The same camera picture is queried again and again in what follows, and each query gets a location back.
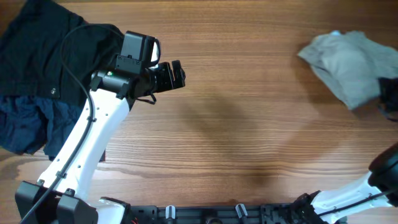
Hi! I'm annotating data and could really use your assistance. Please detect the khaki cargo shorts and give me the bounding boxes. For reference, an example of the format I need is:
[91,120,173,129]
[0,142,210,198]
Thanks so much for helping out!
[298,30,397,110]

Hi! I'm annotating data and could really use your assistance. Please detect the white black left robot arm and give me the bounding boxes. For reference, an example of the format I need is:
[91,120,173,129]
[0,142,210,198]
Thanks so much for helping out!
[15,60,186,223]

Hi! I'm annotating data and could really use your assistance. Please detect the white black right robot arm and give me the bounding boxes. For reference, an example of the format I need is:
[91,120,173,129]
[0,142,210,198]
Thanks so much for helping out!
[290,144,397,223]

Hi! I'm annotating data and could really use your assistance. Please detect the black folded garment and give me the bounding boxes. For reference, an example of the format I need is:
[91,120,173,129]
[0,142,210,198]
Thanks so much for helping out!
[1,0,124,106]

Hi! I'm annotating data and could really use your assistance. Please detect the navy blue garment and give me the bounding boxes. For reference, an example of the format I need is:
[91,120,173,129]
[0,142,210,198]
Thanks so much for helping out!
[1,96,82,161]

